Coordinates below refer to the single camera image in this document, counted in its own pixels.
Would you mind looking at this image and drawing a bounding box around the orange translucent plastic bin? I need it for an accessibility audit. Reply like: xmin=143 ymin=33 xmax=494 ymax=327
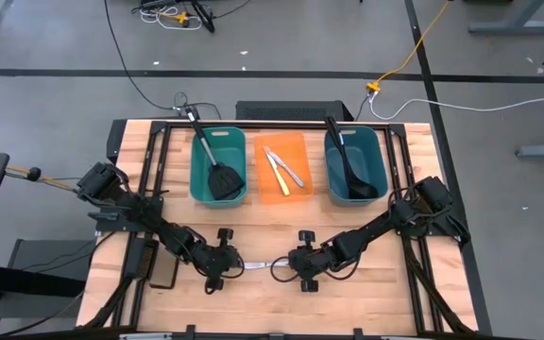
xmin=253 ymin=131 xmax=315 ymax=205

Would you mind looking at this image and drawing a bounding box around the white floor cable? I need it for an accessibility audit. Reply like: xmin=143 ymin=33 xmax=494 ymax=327
xmin=368 ymin=88 xmax=544 ymax=122

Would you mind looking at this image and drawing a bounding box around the black spatula with steel handle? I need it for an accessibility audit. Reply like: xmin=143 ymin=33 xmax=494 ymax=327
xmin=185 ymin=107 xmax=247 ymax=201

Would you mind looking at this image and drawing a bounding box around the green plastic bin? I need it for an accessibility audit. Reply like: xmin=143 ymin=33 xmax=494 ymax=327
xmin=189 ymin=126 xmax=248 ymax=209

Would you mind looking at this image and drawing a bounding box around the black aluminium table frame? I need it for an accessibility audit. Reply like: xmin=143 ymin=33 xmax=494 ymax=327
xmin=80 ymin=120 xmax=479 ymax=340

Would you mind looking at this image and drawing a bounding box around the yellow-handled table knife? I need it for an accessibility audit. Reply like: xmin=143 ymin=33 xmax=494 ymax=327
xmin=263 ymin=144 xmax=292 ymax=197

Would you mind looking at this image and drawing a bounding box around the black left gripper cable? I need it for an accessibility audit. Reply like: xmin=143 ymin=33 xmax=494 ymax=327
xmin=224 ymin=252 xmax=247 ymax=282

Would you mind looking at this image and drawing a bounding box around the black floor cable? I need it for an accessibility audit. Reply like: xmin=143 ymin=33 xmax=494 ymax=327
xmin=103 ymin=0 xmax=224 ymax=120

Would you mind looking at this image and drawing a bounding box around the blue plastic bin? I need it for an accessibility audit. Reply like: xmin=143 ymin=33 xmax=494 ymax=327
xmin=323 ymin=125 xmax=390 ymax=208

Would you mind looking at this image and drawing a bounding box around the black bar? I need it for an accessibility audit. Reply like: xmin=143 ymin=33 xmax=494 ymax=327
xmin=0 ymin=261 xmax=88 ymax=299

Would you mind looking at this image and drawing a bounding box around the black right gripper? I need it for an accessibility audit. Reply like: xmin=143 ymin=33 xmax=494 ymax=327
xmin=286 ymin=229 xmax=344 ymax=294

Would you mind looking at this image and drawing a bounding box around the white coiled cable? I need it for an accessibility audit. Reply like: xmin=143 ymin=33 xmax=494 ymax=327
xmin=138 ymin=5 xmax=204 ymax=31

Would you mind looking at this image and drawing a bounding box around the yellow extension cable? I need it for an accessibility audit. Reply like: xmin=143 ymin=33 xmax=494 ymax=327
xmin=365 ymin=0 xmax=452 ymax=94

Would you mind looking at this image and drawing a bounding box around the silver table knife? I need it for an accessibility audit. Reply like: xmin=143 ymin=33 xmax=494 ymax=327
xmin=242 ymin=260 xmax=291 ymax=271
xmin=268 ymin=149 xmax=306 ymax=188

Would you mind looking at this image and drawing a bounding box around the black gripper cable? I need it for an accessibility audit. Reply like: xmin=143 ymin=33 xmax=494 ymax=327
xmin=224 ymin=252 xmax=247 ymax=282
xmin=269 ymin=255 xmax=304 ymax=284

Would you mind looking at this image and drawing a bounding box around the black stand leg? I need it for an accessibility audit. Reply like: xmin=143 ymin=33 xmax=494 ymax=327
xmin=189 ymin=0 xmax=216 ymax=34

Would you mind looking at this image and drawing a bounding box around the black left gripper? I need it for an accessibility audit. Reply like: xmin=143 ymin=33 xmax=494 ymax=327
xmin=191 ymin=228 xmax=247 ymax=295

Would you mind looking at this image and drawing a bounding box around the black power supply box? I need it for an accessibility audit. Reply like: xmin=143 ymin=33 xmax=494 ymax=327
xmin=124 ymin=237 xmax=160 ymax=280

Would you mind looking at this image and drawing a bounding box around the black corner plate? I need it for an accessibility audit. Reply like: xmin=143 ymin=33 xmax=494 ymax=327
xmin=106 ymin=118 xmax=129 ymax=165

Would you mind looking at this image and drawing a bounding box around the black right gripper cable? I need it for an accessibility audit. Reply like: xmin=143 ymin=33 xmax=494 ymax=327
xmin=269 ymin=255 xmax=304 ymax=284

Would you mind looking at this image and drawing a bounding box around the large black ladle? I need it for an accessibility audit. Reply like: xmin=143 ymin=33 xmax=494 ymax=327
xmin=328 ymin=120 xmax=380 ymax=200

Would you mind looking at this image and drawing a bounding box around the yellow cable with black knob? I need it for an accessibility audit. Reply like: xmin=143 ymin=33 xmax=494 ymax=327
xmin=5 ymin=164 xmax=78 ymax=193

